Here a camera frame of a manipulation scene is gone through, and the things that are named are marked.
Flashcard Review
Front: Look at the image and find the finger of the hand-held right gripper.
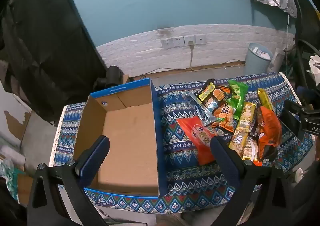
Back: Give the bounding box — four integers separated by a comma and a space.
279, 110, 302, 140

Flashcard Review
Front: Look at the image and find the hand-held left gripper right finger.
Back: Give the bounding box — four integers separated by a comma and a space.
210, 135, 293, 226

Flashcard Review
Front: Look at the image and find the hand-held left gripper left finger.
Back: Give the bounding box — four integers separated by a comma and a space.
27, 135, 110, 226

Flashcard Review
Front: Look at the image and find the glossy orange snack packet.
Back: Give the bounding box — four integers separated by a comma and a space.
257, 106, 282, 161

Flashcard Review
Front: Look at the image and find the red snack packet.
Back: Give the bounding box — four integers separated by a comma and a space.
176, 117, 218, 166

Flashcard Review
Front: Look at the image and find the long yellow snack packet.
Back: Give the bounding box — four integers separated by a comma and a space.
229, 102, 257, 156

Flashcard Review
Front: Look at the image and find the gold snack packet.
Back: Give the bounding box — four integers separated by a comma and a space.
257, 88, 274, 113

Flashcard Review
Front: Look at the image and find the orange patterned snack packet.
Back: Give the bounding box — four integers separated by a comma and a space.
212, 102, 238, 133

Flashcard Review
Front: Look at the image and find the blue cardboard box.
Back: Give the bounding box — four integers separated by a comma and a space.
73, 78, 168, 198

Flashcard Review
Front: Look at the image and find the silver foil snack packet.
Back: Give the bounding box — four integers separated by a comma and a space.
186, 93, 219, 126

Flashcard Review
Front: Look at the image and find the clear nut snack packet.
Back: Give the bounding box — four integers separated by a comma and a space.
241, 138, 260, 161

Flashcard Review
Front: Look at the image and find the blue patterned tablecloth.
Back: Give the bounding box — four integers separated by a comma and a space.
50, 72, 315, 214

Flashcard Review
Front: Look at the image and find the burger print snack packet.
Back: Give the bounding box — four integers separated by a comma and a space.
202, 86, 232, 116

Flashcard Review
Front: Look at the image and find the green snack packet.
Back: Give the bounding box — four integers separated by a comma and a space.
228, 80, 249, 120

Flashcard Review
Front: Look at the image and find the white plastic container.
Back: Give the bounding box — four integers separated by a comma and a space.
269, 48, 285, 71

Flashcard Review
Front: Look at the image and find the black and yellow snack packet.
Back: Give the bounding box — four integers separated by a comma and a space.
195, 79, 216, 101

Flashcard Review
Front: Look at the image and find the grey trash bin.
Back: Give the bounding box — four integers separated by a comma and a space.
244, 43, 273, 75

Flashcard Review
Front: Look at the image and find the black chair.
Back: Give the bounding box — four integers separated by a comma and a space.
290, 0, 320, 106

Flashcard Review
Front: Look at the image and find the brown cardboard piece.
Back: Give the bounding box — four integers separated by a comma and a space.
15, 175, 34, 204

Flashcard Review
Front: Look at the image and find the black cylinder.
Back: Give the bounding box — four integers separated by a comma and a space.
106, 65, 125, 86

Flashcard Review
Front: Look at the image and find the large black board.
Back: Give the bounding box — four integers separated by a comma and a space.
1, 0, 108, 123

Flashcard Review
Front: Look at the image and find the plug with cable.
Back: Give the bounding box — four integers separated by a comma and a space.
187, 40, 198, 71

